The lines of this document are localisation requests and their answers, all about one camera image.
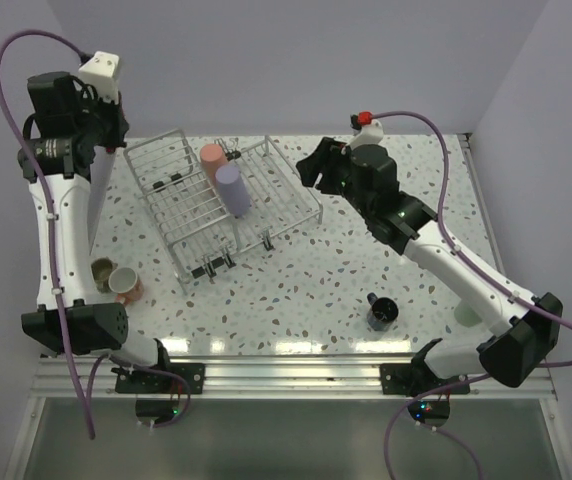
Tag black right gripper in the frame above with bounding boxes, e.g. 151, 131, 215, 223
296, 137, 374, 219

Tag metal wire dish rack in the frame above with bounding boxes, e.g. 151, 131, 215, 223
123, 129, 323, 288

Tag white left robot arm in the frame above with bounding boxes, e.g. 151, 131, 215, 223
18, 72, 174, 393

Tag pink textured mug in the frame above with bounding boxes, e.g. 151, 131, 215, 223
108, 267, 144, 306

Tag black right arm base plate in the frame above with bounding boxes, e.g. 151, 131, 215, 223
379, 363, 470, 397

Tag dark blue glazed mug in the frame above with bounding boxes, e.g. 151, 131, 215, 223
366, 293, 399, 332

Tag lilac tumbler cup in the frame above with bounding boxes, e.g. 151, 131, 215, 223
215, 164, 251, 217

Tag light green tumbler cup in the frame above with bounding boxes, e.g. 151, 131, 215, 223
453, 301, 482, 328

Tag grey beige mug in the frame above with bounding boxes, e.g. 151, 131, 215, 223
91, 257, 117, 293

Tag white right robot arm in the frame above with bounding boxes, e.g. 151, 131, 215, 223
296, 137, 563, 396

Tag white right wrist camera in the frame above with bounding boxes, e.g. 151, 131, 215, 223
347, 111, 384, 149

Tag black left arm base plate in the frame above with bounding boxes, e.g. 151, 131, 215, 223
111, 363, 206, 395

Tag pink tumbler cup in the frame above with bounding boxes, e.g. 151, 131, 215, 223
199, 143, 228, 186

